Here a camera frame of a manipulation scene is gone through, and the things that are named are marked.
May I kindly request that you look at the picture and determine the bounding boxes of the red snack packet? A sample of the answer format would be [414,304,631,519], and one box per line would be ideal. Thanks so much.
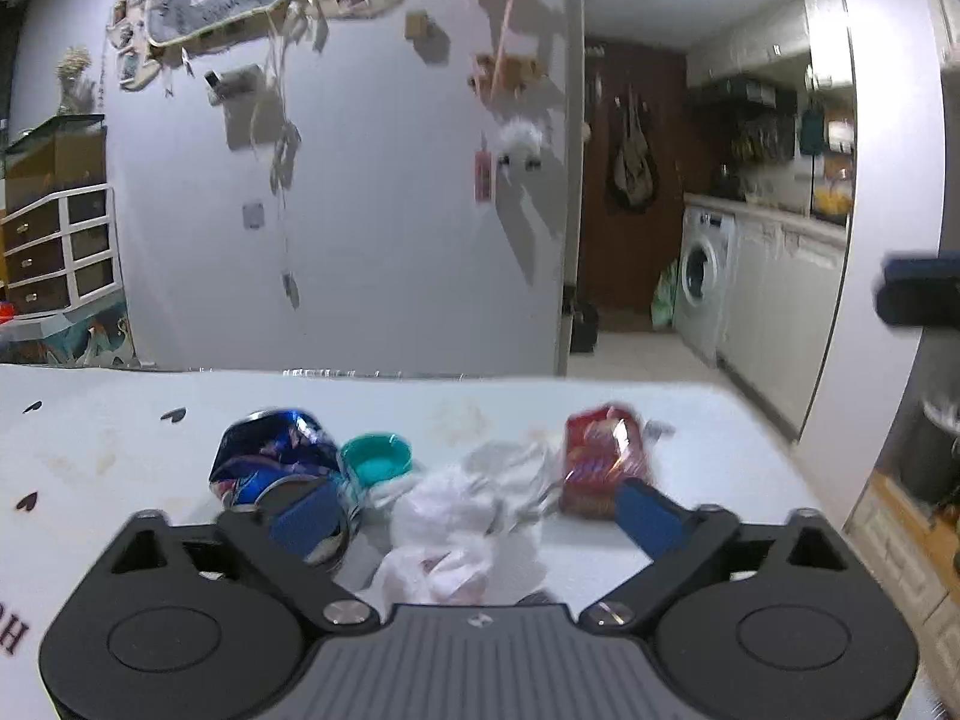
[560,403,652,520]

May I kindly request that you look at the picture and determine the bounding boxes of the crushed blue soda can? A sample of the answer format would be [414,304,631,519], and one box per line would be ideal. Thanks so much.
[206,406,367,571]

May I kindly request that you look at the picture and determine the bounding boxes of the teal plastic lid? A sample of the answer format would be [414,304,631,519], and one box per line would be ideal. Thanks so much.
[342,433,413,489]

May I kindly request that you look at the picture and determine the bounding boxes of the white kitchen cabinets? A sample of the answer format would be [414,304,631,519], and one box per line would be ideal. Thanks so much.
[719,216,846,439]

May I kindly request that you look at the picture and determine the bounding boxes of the dark bin with white liner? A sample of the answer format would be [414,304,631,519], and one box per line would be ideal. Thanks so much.
[898,388,958,505]

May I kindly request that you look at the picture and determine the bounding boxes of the black bin by door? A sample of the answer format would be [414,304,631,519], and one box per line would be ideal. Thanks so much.
[569,302,599,355]

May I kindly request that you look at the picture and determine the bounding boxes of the white washing machine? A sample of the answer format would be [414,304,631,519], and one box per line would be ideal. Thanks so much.
[674,206,737,364]

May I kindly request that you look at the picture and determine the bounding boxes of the green plastic bag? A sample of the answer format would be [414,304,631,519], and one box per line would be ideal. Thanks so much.
[651,260,679,332]

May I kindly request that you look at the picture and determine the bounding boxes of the white low cabinet wood top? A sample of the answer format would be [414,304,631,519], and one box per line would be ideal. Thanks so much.
[844,472,958,715]

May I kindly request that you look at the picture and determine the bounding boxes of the brown wooden door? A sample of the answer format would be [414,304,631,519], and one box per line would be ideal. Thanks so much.
[579,37,686,314]

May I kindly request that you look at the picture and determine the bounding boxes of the hanging khaki bag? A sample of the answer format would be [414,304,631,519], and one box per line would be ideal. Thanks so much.
[608,86,659,215]

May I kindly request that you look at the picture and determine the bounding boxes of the white refrigerator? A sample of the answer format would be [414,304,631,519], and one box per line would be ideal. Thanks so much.
[556,0,586,377]

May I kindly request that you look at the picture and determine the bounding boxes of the white drawer cabinet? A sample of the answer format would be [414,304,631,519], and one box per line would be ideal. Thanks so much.
[2,184,122,316]

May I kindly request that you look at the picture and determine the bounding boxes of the pink hanging tag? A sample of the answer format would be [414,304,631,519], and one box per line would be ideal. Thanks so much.
[473,148,493,203]

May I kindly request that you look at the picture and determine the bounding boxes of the glass fish tank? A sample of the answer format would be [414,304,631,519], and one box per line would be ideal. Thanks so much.
[3,114,106,215]

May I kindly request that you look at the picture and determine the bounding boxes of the plush sheep wall toy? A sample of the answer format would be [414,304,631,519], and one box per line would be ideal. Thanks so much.
[496,117,545,171]

